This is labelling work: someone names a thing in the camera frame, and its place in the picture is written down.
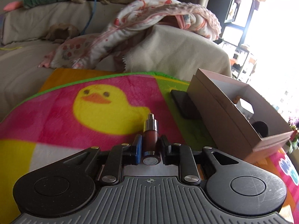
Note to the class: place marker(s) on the brown plush toy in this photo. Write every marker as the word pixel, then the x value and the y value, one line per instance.
pixel 62 31

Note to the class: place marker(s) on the flower bouquet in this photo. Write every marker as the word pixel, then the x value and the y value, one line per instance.
pixel 293 133

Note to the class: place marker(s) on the beige sofa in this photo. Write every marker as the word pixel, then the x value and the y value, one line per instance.
pixel 23 58

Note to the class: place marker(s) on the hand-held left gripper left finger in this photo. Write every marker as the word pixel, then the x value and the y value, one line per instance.
pixel 139 149

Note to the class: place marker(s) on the metal shelf rack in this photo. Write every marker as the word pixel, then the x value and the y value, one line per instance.
pixel 243 58

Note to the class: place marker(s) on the pink printed blanket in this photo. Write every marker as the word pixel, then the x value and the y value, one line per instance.
pixel 140 11

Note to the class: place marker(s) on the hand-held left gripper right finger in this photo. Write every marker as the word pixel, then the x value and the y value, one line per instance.
pixel 164 149

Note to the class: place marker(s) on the beige throw cloth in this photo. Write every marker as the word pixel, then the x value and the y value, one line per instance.
pixel 168 51

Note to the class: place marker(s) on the black smartphone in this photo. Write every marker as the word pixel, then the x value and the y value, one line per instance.
pixel 184 105

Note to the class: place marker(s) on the pink cardboard box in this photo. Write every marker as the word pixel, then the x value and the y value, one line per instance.
pixel 222 121

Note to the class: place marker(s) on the red-brown pump bottle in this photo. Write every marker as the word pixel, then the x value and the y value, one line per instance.
pixel 150 140

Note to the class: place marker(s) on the colourful play mat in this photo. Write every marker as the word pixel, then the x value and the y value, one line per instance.
pixel 58 112

